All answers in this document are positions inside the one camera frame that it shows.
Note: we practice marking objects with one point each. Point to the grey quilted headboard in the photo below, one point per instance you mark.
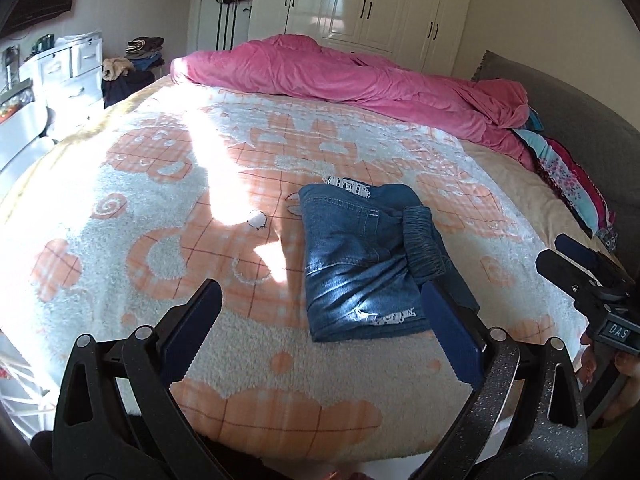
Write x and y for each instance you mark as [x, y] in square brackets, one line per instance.
[575, 110]

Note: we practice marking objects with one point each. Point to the pile of folded clothes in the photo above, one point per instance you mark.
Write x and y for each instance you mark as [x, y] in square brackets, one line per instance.
[145, 50]

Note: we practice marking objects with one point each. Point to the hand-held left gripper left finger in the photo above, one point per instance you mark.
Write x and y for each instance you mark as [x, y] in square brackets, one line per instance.
[192, 330]

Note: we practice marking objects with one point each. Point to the white wardrobe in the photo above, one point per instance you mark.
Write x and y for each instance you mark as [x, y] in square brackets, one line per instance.
[380, 5]

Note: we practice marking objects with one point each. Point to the beige cloth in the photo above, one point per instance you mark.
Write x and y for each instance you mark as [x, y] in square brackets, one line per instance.
[116, 67]

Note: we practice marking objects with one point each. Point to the white drawer cabinet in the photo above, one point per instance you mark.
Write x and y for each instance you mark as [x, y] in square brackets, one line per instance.
[65, 70]

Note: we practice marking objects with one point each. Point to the blue denim pants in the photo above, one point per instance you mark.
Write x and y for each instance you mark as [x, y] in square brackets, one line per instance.
[360, 260]

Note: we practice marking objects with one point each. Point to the orange and white printed blanket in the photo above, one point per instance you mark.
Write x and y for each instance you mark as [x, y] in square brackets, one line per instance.
[150, 200]

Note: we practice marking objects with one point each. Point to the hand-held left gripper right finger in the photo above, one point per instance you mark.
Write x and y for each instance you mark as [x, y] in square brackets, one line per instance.
[450, 330]

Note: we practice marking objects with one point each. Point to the dark navy cloth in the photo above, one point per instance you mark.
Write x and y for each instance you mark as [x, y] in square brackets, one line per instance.
[125, 87]

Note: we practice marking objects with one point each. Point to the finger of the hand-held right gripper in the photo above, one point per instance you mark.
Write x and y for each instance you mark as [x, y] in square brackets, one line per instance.
[560, 267]
[575, 250]

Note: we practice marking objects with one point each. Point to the drinking bottle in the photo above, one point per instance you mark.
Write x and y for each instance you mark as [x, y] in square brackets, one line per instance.
[10, 67]

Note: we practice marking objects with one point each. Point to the person's right hand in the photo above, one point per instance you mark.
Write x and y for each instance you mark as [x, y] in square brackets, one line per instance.
[627, 385]

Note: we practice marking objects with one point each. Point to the pink duvet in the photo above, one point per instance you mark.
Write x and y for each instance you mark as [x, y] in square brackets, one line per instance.
[350, 70]

